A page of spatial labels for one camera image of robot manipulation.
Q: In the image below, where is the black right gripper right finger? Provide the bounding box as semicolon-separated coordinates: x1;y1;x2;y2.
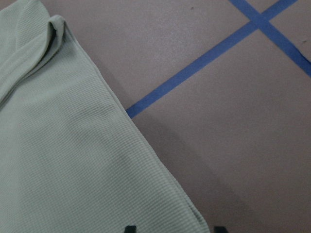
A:
213;226;228;233

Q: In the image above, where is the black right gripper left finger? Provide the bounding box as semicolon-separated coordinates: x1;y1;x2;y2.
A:
124;225;137;233

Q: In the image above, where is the olive green long-sleeve shirt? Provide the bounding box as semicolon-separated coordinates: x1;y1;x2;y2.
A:
0;0;209;233

